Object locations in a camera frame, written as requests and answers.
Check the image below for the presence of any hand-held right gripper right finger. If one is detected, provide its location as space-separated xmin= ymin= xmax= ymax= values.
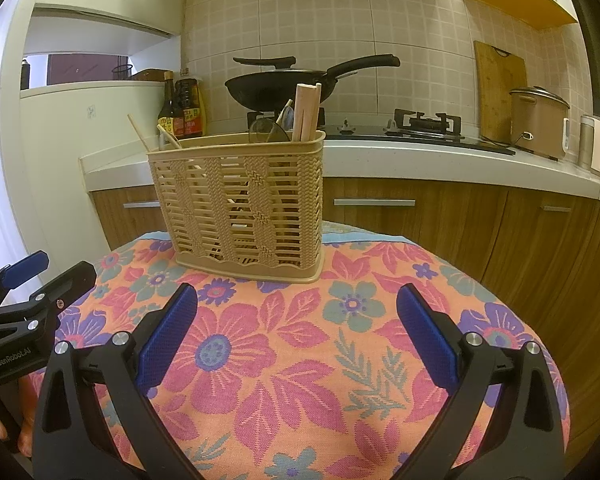
xmin=395 ymin=284 xmax=567 ymax=480

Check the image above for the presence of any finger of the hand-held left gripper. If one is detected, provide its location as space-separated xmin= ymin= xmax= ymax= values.
xmin=0 ymin=251 xmax=50 ymax=309
xmin=0 ymin=261 xmax=98 ymax=347

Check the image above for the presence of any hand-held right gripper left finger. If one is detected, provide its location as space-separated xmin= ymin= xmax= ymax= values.
xmin=32 ymin=284 xmax=199 ymax=480

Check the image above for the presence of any beige plastic utensil basket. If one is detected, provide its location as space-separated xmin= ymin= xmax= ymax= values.
xmin=146 ymin=130 xmax=327 ymax=282

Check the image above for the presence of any person's left hand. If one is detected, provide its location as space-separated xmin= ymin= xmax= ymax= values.
xmin=17 ymin=372 xmax=45 ymax=458

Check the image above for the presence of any floral tablecloth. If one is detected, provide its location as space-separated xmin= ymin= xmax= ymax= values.
xmin=20 ymin=220 xmax=572 ymax=480

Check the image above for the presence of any white kitchen countertop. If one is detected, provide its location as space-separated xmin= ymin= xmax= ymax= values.
xmin=77 ymin=130 xmax=600 ymax=202

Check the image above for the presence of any dark soy sauce bottle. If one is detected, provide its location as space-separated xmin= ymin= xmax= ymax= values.
xmin=157 ymin=71 xmax=179 ymax=139

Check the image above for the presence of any black gas stove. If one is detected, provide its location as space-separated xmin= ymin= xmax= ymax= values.
xmin=245 ymin=109 xmax=517 ymax=155

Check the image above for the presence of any cooking oil bottle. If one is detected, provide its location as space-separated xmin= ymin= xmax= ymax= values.
xmin=174 ymin=67 xmax=205 ymax=140

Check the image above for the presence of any rice cooker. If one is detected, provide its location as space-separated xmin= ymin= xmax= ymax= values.
xmin=509 ymin=86 xmax=572 ymax=161

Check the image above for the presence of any white electric kettle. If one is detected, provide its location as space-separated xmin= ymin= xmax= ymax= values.
xmin=577 ymin=115 xmax=600 ymax=176

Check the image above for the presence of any wooden cutting board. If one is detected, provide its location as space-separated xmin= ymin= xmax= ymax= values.
xmin=474 ymin=40 xmax=529 ymax=144

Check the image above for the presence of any black wok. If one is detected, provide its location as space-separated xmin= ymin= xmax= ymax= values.
xmin=224 ymin=54 xmax=401 ymax=111

